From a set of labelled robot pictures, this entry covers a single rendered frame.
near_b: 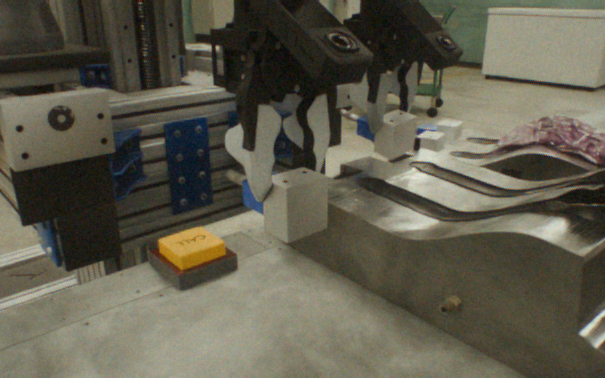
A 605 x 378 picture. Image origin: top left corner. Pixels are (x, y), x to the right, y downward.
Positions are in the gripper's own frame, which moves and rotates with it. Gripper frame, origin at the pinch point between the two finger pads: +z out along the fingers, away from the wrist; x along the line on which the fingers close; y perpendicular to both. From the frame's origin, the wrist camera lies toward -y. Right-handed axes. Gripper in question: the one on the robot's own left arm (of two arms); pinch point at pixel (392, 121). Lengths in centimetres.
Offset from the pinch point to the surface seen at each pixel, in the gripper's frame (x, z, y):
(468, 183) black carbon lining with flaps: -0.4, 4.6, -13.5
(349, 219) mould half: 19.4, 2.5, -10.7
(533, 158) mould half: -15.6, 5.9, -14.8
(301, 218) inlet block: 29.3, -4.3, -14.2
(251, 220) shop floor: -66, 126, 142
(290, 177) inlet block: 28.5, -7.3, -11.8
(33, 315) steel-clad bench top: 51, 8, 5
